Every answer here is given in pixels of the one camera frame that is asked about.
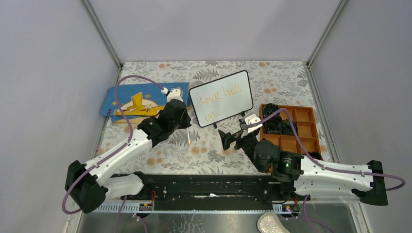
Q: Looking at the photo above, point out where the white marker pen yellow end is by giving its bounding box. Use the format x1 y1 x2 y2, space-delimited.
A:
186 128 191 146

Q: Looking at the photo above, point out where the small black-framed whiteboard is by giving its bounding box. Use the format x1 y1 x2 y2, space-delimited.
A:
189 70 254 128

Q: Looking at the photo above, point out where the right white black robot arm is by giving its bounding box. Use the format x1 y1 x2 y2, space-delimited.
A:
218 129 388 206

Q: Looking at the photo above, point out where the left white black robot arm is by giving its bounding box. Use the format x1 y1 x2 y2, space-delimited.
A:
62 99 191 215

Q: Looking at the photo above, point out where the rolled dark tie top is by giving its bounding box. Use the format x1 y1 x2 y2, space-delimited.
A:
262 103 279 118

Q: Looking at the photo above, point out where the blue cartoon print cloth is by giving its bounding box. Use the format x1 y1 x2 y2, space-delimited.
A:
100 83 167 124

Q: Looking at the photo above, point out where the rolled dark tie right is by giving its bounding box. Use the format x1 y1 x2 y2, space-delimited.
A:
281 119 298 135

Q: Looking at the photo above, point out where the orange wooden compartment tray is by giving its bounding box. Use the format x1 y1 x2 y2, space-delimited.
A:
259 104 323 160

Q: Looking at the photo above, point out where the grey speckled oval object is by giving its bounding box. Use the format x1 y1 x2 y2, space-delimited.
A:
257 212 290 233

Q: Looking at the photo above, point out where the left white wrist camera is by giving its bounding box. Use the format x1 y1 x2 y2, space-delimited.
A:
161 87 183 102

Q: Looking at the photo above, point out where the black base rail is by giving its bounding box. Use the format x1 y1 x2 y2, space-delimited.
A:
112 173 309 213

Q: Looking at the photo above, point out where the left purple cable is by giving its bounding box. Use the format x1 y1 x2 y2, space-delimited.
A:
62 75 165 215

